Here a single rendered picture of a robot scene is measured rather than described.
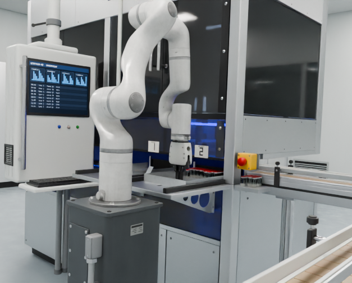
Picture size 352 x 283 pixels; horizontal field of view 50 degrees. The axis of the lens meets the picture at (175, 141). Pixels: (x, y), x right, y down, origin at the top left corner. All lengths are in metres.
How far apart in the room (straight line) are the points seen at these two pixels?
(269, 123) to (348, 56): 4.55
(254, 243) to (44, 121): 1.32
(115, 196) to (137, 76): 0.43
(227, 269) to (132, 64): 1.05
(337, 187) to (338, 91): 4.84
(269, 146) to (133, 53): 0.94
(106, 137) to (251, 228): 0.95
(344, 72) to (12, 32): 5.52
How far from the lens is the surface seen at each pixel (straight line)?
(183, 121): 1.59
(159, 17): 1.45
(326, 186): 1.68
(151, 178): 1.74
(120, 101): 1.29
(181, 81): 1.59
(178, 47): 1.60
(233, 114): 1.75
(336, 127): 6.42
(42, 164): 2.26
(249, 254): 2.01
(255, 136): 1.89
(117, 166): 1.34
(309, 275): 0.66
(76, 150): 2.35
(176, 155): 1.62
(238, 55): 1.77
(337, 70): 6.50
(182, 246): 2.03
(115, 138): 1.34
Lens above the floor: 1.16
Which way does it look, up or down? 3 degrees down
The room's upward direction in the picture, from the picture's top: 2 degrees clockwise
